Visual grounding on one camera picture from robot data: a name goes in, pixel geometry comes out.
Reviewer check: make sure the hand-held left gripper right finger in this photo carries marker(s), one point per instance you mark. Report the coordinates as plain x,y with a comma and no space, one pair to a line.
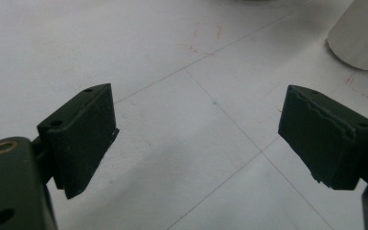
326,150

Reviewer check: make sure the white cylindrical object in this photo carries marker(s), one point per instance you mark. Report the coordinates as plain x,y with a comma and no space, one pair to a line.
361,35

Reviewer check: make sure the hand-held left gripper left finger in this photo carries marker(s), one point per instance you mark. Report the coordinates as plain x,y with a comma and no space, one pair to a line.
83,140

